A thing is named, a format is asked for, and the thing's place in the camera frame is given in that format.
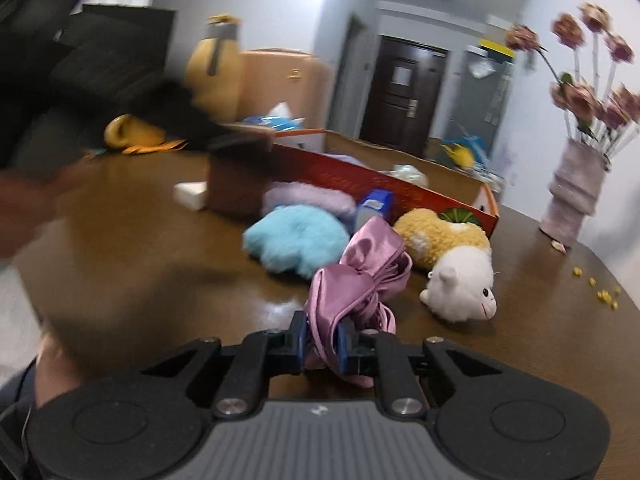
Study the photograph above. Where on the white iridescent pouf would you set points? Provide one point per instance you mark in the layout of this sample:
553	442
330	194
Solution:
410	174

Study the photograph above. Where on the cluttered toy shelf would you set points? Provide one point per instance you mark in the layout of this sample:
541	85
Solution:
466	155

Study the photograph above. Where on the yellow thermos jug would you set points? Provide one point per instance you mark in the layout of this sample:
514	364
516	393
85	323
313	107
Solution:
214	71

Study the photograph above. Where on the blue tissue pack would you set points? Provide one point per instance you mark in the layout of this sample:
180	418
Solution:
279	118

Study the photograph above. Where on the person's left hand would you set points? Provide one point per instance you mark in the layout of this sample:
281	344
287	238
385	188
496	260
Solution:
28	204

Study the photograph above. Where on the yellow ceramic mug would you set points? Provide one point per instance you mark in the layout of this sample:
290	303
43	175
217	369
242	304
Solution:
128	131

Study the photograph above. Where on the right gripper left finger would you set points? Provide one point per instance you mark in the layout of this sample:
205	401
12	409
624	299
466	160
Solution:
255	361

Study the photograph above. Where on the pink satin bow scrunchie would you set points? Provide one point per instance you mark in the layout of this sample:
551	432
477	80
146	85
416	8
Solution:
373	269

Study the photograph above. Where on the grey cabinet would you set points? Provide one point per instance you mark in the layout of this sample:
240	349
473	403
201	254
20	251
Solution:
484	86

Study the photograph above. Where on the fallen rose petal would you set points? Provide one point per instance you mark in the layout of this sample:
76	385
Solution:
559	247

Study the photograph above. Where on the red orange cardboard box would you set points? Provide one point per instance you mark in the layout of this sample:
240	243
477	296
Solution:
328	159

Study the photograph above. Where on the lilac fluffy headband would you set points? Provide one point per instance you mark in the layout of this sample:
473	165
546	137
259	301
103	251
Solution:
281	194

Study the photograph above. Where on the yellow crumbs on table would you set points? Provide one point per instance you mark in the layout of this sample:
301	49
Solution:
609	295

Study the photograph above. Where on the dark brown entrance door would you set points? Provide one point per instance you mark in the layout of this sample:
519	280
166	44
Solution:
403	95

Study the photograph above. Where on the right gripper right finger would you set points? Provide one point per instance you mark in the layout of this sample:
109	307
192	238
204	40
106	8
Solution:
382	357

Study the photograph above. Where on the blue white small carton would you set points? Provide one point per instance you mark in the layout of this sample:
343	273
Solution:
376	203

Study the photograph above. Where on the black paper shopping bag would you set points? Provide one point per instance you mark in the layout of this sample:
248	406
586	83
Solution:
115	52

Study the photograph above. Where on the pink ribbed vase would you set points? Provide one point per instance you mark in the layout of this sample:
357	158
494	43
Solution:
575	188

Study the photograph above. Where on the white foam wedge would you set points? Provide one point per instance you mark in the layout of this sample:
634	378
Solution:
190	195

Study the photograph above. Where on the light blue fluffy plush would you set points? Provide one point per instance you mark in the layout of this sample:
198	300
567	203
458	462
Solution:
299	238

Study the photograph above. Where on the yellow white alpaca plush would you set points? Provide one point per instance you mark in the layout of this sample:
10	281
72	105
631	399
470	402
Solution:
457	257

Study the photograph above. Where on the pink beige suitcase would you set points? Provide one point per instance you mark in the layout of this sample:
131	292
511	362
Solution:
298	79

